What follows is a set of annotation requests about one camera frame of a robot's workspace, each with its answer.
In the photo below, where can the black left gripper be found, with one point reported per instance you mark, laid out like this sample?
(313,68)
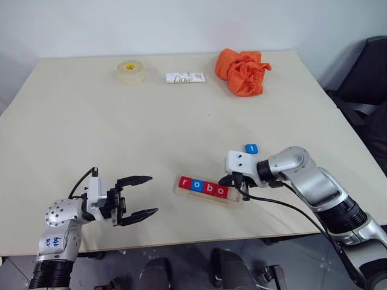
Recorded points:
(115,202)

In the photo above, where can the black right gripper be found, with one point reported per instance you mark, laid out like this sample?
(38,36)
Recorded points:
(243,182)

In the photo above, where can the red letter tile o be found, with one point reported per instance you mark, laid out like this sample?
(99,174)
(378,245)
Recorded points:
(220,191)

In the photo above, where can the red letter tile b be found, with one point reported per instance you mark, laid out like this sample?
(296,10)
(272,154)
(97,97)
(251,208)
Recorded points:
(208,188)

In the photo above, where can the wooden letter tile rack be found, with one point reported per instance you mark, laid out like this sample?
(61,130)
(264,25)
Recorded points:
(211,199)

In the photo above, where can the blue letter tile o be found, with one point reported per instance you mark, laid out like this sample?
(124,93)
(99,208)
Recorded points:
(196,185)

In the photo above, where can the red letter tile r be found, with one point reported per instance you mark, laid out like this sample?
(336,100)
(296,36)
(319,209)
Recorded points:
(185,182)

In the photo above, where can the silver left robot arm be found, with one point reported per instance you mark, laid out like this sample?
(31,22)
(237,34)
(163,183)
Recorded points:
(60,211)

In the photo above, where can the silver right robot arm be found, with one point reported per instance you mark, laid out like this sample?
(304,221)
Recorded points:
(317,187)

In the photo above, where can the blue letter tile t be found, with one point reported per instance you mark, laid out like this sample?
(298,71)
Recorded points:
(251,148)

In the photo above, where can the dark rounded shape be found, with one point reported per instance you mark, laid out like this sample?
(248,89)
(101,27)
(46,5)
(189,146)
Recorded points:
(155,272)
(232,269)

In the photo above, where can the black caster wheel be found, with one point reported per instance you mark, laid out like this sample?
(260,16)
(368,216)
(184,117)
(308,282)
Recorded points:
(273,276)
(107,285)

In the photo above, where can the crumpled orange cloth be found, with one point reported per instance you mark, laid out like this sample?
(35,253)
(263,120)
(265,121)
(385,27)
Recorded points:
(242,75)

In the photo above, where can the white Dove soap box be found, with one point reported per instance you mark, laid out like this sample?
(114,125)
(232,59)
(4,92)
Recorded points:
(184,78)

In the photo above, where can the clear tape roll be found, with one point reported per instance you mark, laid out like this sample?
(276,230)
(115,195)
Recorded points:
(130,74)

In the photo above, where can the black office chair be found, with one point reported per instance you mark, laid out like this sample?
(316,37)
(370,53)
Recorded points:
(366,90)

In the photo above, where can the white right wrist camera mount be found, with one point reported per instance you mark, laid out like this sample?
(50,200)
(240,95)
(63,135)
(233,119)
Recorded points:
(242,163)

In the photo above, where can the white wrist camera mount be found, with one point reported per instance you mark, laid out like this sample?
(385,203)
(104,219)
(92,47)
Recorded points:
(242,163)
(96,190)

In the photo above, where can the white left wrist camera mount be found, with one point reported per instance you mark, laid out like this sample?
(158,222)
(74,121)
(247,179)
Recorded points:
(96,190)

